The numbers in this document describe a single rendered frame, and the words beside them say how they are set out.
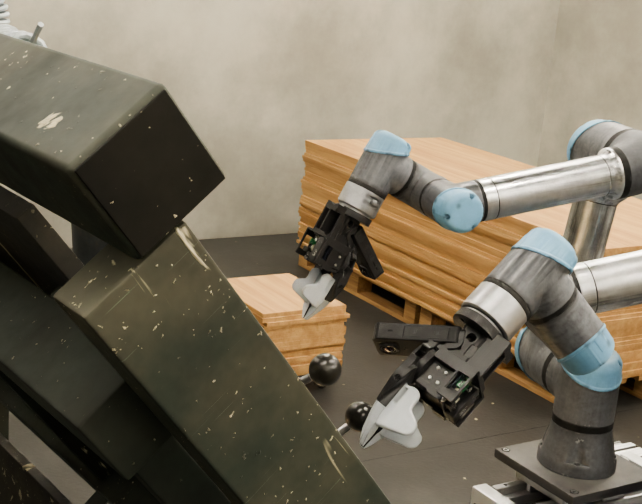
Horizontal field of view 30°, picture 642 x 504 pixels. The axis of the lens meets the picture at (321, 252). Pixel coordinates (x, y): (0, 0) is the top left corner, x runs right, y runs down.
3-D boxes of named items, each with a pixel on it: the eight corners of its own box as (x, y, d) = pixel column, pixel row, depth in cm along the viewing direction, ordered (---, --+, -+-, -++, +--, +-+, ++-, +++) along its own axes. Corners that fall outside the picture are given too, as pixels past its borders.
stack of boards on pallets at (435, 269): (729, 388, 580) (759, 235, 560) (573, 418, 525) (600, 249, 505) (428, 253, 779) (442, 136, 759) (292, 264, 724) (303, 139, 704)
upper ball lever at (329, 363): (248, 435, 137) (350, 383, 135) (232, 415, 135) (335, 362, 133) (243, 413, 140) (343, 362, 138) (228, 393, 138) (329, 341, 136)
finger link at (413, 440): (390, 467, 140) (440, 411, 143) (354, 440, 143) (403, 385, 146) (395, 478, 142) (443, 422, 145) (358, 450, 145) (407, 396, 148)
